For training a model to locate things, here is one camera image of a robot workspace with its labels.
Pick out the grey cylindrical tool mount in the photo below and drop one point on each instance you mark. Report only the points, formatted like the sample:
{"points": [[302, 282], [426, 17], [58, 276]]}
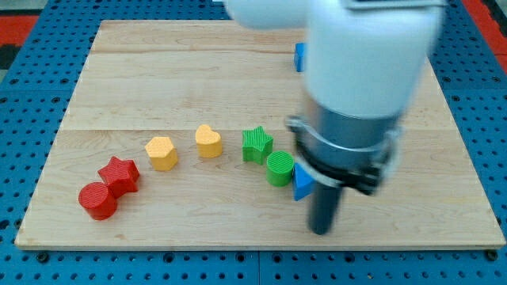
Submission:
{"points": [[343, 151]]}

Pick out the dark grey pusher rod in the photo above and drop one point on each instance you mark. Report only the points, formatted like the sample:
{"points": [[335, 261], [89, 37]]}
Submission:
{"points": [[323, 207]]}

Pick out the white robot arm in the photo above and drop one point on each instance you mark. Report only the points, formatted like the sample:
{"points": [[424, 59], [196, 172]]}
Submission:
{"points": [[362, 62]]}

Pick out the blue triangle block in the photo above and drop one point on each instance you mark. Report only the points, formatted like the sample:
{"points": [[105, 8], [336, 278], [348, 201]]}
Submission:
{"points": [[302, 183]]}

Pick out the blue cube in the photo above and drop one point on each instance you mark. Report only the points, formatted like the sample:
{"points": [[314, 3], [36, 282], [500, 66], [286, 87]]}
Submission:
{"points": [[299, 57]]}

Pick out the green cylinder block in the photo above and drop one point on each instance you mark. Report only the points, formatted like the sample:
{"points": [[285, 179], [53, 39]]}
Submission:
{"points": [[279, 169]]}

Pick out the green star block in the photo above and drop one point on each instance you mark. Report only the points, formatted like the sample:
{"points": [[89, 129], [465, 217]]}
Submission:
{"points": [[257, 145]]}

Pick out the yellow heart block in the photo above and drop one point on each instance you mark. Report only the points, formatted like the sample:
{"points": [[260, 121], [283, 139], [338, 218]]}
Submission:
{"points": [[208, 142]]}

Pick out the wooden board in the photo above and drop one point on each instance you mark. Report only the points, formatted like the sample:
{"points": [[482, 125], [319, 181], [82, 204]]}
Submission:
{"points": [[144, 79]]}

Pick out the yellow hexagon block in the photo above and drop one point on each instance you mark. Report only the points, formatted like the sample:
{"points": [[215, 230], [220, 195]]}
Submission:
{"points": [[162, 153]]}

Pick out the red star block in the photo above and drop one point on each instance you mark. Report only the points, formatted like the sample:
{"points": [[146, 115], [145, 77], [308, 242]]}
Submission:
{"points": [[120, 176]]}

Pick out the red cylinder block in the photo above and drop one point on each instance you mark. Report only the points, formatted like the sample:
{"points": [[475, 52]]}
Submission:
{"points": [[98, 202]]}

